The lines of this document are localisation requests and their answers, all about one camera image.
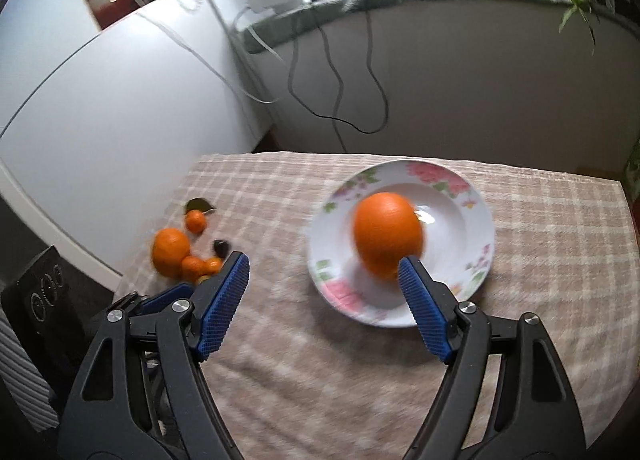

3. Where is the mandarin with green leaf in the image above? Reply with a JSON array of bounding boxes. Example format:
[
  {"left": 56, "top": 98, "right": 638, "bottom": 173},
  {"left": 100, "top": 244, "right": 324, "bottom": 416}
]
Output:
[{"left": 184, "top": 198, "right": 216, "bottom": 235}]

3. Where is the large bumpy orange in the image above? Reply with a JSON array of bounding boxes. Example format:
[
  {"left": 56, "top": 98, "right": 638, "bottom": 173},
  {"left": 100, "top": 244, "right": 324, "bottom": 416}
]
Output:
[{"left": 151, "top": 228, "right": 191, "bottom": 278}]

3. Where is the floral white plate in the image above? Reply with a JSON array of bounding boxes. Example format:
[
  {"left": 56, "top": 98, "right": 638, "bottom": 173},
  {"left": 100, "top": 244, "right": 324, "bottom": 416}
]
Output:
[{"left": 307, "top": 159, "right": 496, "bottom": 328}]

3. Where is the large round orange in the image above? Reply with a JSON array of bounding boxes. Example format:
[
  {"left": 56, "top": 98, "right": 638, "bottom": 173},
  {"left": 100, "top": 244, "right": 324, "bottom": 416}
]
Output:
[{"left": 352, "top": 191, "right": 426, "bottom": 280}]

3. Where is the dark cherry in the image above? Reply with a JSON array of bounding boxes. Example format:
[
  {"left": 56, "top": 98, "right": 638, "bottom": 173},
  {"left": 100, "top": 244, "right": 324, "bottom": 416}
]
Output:
[{"left": 213, "top": 239, "right": 231, "bottom": 260}]

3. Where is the white cable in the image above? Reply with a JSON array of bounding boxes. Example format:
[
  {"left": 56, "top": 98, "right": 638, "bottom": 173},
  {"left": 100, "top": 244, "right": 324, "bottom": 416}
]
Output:
[{"left": 81, "top": 0, "right": 292, "bottom": 106}]

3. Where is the small kumquat orange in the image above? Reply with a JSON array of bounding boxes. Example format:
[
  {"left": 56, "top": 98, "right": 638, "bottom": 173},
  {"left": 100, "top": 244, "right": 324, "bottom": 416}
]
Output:
[{"left": 204, "top": 256, "right": 224, "bottom": 276}]

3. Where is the pink plaid tablecloth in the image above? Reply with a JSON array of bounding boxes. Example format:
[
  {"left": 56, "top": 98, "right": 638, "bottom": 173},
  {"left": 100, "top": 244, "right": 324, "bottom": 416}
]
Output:
[{"left": 114, "top": 151, "right": 640, "bottom": 460}]

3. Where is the small mandarin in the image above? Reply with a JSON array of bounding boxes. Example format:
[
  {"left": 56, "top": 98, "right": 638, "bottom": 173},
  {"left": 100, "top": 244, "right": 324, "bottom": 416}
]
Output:
[{"left": 180, "top": 255, "right": 206, "bottom": 284}]

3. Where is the black cable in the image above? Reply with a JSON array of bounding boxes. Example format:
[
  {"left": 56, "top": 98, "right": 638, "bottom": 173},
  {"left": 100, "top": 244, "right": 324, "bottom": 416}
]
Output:
[{"left": 286, "top": 0, "right": 426, "bottom": 154}]

